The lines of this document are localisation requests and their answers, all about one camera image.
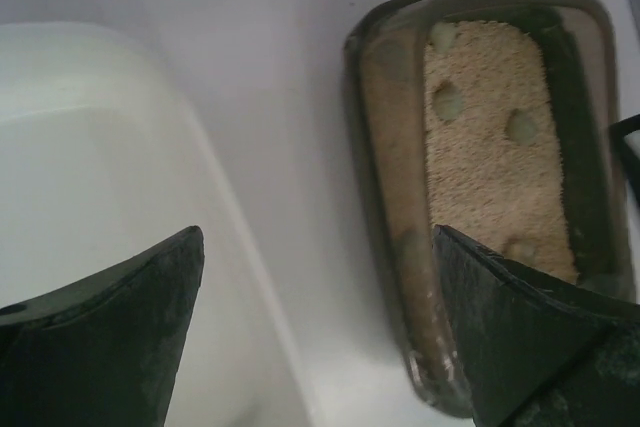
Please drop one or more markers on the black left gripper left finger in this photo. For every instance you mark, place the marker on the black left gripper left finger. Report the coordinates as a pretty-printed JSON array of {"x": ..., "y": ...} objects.
[{"x": 104, "y": 350}]

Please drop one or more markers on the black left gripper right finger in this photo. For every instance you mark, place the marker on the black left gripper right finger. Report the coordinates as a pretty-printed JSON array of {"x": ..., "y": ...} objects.
[{"x": 535, "y": 350}]

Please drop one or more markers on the black slotted litter scoop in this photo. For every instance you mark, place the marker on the black slotted litter scoop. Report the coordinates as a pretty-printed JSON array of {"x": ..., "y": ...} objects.
[{"x": 620, "y": 136}]

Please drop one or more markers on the beige pellet litter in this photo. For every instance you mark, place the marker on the beige pellet litter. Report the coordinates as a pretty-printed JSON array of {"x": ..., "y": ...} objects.
[{"x": 479, "y": 182}]

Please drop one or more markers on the dark translucent litter box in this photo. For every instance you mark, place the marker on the dark translucent litter box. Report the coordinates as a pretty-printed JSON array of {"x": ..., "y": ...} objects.
[{"x": 384, "y": 95}]

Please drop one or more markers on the green clump lower left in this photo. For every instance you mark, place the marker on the green clump lower left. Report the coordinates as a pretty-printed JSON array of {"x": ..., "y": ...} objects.
[{"x": 521, "y": 251}]

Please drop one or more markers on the green clump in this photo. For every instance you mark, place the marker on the green clump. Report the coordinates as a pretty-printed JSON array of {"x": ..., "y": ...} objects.
[
  {"x": 447, "y": 102},
  {"x": 442, "y": 36},
  {"x": 521, "y": 251}
]

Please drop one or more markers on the white plastic bin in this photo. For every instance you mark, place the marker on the white plastic bin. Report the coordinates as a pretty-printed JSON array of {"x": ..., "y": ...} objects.
[{"x": 102, "y": 156}]

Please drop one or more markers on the brownish clump lower right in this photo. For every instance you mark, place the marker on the brownish clump lower right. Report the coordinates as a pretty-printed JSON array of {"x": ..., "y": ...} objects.
[{"x": 521, "y": 128}]

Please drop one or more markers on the green clump top left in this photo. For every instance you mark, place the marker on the green clump top left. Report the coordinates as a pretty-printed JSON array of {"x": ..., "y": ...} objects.
[{"x": 447, "y": 102}]

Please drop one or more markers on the green clump top right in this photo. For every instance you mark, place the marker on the green clump top right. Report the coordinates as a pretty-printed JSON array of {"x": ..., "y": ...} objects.
[{"x": 442, "y": 36}]

